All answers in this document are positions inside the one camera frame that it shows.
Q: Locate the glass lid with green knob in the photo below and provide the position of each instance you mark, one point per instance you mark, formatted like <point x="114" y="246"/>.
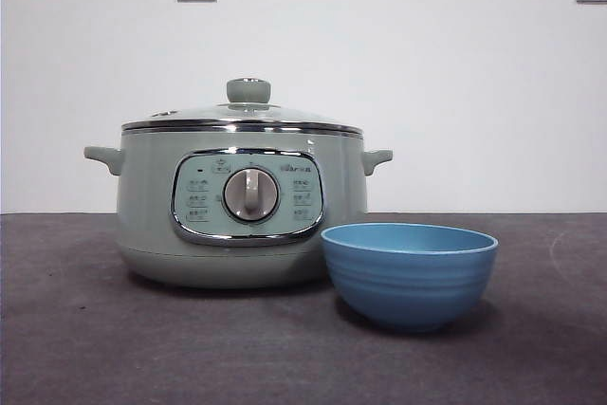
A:
<point x="247" y="90"/>

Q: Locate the blue ribbed bowl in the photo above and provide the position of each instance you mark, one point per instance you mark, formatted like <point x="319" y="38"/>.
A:
<point x="412" y="286"/>

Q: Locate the pale green electric steamer pot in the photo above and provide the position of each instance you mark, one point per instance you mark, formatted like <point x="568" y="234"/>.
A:
<point x="142" y="215"/>

